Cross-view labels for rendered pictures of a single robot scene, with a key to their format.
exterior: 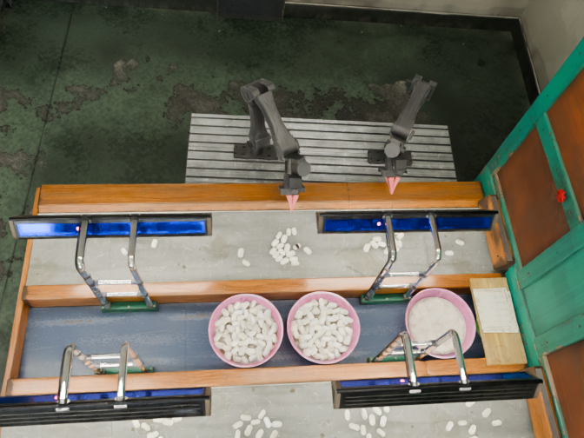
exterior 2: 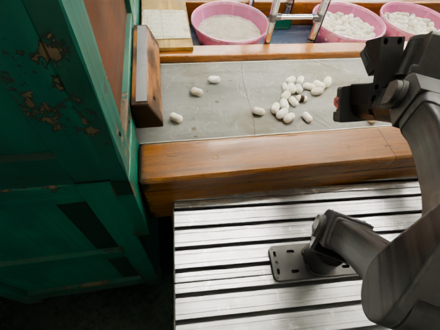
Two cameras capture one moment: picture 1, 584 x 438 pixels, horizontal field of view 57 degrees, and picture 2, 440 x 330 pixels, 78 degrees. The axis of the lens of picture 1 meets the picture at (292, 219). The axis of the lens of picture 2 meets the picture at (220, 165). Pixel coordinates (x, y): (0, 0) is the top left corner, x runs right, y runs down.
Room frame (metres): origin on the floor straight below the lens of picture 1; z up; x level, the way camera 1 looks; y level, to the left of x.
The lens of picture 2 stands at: (1.61, -0.61, 1.24)
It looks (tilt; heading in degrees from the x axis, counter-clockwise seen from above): 55 degrees down; 178
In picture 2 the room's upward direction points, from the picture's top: 8 degrees clockwise
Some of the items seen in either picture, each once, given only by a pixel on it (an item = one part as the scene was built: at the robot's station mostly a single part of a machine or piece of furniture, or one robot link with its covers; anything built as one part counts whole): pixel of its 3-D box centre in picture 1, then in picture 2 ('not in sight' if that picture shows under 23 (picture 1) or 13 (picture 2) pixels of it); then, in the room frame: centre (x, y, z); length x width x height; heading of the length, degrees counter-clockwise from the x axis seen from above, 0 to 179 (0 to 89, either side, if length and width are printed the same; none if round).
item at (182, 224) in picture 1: (114, 222); not in sight; (0.68, 0.56, 1.08); 0.62 x 0.08 x 0.07; 104
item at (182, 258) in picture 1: (273, 245); (436, 87); (0.87, 0.05, 0.73); 1.81 x 0.30 x 0.02; 104
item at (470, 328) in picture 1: (436, 325); (228, 33); (0.68, -0.62, 0.72); 0.27 x 0.27 x 0.10
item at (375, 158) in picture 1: (391, 153); (323, 255); (1.43, -0.38, 0.71); 0.20 x 0.07 x 0.08; 101
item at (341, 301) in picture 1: (321, 329); (343, 31); (0.57, -0.19, 0.72); 0.27 x 0.27 x 0.10
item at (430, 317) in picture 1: (435, 326); (228, 36); (0.68, -0.62, 0.71); 0.22 x 0.22 x 0.06
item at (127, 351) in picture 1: (110, 386); not in sight; (0.21, 0.45, 0.90); 0.20 x 0.19 x 0.45; 104
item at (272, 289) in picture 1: (275, 290); (402, 59); (0.69, 0.01, 0.71); 1.81 x 0.05 x 0.11; 104
